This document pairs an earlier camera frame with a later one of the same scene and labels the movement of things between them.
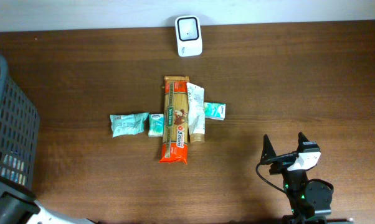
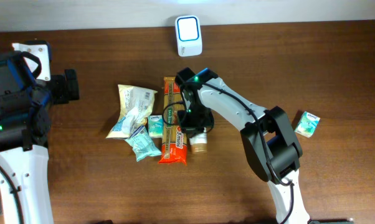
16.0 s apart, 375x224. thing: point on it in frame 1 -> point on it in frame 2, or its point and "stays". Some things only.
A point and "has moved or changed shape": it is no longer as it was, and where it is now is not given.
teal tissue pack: [128, 124] -> [142, 146]
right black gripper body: [280, 164] -> [195, 118]
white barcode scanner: [189, 36] stays
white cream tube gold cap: [196, 113] has moved or changed shape
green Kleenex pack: [215, 111] has moved or changed shape
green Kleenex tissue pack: [156, 125] stays
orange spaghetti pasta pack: [175, 125] stays
